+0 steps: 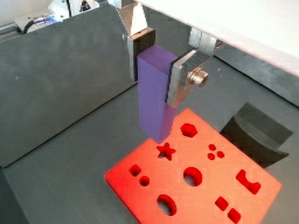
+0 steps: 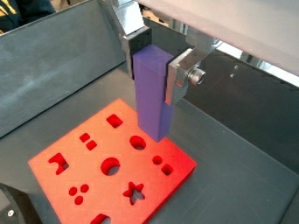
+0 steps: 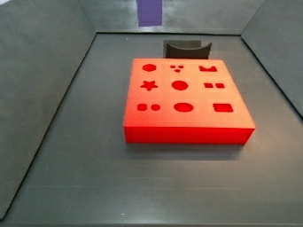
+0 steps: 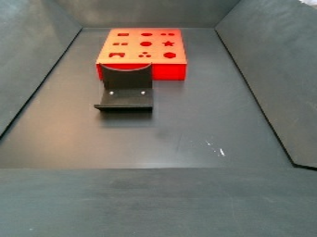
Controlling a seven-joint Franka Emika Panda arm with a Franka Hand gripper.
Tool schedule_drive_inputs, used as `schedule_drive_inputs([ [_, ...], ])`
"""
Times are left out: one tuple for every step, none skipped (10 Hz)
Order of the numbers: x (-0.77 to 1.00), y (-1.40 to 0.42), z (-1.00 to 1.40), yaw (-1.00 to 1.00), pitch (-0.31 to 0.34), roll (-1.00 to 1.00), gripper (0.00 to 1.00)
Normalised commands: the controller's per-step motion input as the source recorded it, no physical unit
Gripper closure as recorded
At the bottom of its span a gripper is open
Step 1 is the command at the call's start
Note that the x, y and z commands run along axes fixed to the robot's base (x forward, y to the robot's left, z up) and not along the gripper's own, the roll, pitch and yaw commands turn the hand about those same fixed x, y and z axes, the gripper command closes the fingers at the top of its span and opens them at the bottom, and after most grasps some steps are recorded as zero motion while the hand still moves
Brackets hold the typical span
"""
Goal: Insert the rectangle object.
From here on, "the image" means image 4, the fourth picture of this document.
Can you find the black curved holder stand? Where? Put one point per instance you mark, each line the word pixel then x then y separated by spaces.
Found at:
pixel 128 88

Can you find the red shape sorter box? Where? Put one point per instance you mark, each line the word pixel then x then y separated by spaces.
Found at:
pixel 132 48

